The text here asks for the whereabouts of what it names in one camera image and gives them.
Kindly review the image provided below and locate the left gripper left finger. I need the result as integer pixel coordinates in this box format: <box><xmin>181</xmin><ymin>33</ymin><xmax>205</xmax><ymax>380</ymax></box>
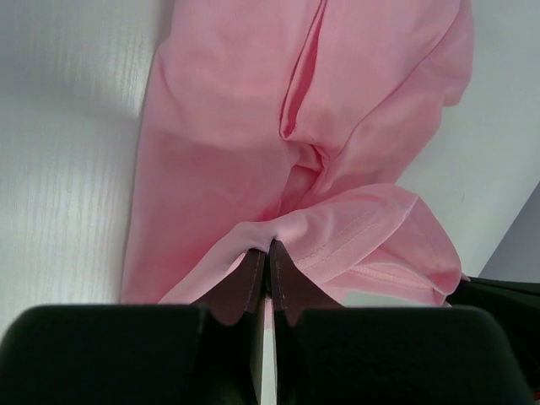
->
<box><xmin>192</xmin><ymin>250</ymin><xmax>266</xmax><ymax>404</ymax></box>

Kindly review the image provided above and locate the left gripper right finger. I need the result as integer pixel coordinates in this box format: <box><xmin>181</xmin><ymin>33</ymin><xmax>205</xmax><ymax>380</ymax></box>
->
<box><xmin>268</xmin><ymin>240</ymin><xmax>343</xmax><ymax>404</ymax></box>

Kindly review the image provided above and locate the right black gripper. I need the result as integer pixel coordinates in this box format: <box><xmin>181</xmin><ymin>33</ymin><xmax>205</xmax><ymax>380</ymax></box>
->
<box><xmin>446</xmin><ymin>278</ymin><xmax>540</xmax><ymax>380</ymax></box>

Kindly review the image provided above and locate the pink t shirt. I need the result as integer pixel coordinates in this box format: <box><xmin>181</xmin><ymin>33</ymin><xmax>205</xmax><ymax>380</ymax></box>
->
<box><xmin>121</xmin><ymin>1</ymin><xmax>474</xmax><ymax>306</ymax></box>

